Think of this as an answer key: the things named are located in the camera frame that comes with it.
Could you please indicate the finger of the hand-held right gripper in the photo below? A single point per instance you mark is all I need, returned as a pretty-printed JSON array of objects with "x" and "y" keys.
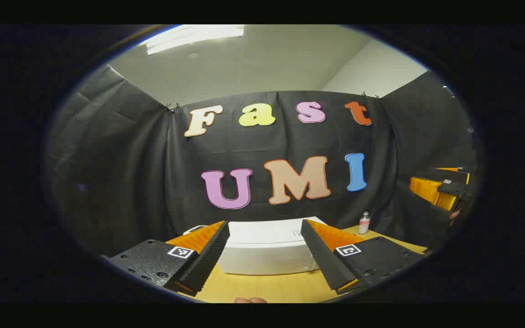
[
  {"x": 458, "y": 190},
  {"x": 456, "y": 175}
]

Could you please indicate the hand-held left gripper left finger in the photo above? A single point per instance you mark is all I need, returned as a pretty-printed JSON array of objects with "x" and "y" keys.
[{"x": 208, "y": 259}]

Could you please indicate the white toaster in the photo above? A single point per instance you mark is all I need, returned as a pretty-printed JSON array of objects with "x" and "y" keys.
[{"x": 187, "y": 230}]

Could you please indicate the white microwave oven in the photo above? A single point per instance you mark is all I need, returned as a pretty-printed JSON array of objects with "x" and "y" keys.
[{"x": 267, "y": 246}]

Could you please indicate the small clear bottle red label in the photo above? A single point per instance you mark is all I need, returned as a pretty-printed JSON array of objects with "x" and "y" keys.
[{"x": 364, "y": 225}]

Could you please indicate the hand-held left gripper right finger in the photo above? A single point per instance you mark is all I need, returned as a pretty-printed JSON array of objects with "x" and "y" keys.
[{"x": 321, "y": 259}]

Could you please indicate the black backdrop cloth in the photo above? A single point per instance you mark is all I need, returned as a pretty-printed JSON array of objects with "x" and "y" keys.
[{"x": 130, "y": 182}]

